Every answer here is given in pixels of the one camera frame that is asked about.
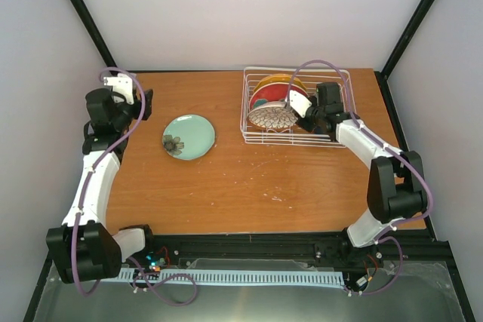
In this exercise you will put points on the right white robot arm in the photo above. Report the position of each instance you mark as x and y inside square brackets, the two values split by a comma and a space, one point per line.
[395, 187]

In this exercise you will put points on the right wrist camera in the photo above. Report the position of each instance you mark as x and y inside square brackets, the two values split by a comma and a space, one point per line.
[298, 103]

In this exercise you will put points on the yellow polka dot plate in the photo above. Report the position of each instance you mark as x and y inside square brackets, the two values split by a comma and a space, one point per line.
[280, 78]

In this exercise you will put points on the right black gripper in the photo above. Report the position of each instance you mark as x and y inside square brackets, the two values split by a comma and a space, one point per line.
[309, 127]

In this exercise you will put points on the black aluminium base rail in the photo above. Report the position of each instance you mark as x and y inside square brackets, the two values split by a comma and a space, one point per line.
[328, 249]

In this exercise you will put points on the right black frame post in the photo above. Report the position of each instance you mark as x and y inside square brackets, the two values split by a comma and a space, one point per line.
[417, 17]

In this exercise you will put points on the wooden ribbed plate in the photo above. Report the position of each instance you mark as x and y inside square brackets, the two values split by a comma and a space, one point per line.
[272, 116]

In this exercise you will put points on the white wire dish rack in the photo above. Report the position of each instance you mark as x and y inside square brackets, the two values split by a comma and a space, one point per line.
[295, 136]

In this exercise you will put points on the light blue cable duct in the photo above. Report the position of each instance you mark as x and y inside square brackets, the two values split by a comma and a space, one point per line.
[239, 278]

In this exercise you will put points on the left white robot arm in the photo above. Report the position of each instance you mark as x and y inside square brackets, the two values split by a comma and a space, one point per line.
[81, 247]

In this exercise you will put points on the left black frame post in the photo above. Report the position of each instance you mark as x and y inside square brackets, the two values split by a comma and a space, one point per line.
[91, 27]

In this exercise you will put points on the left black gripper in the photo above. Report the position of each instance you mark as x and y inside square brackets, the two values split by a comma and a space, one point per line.
[147, 104]

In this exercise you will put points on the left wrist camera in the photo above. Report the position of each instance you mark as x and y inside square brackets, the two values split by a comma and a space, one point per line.
[122, 87]

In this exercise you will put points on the red floral plate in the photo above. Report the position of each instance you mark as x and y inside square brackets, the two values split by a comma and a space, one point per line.
[269, 93]

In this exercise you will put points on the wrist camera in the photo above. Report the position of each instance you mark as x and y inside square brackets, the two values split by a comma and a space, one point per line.
[122, 87]
[298, 103]

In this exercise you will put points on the black frame post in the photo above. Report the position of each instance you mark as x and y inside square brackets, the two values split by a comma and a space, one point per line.
[417, 17]
[91, 27]

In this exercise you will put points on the striped large bowl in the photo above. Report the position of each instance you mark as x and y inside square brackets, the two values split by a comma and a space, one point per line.
[188, 137]

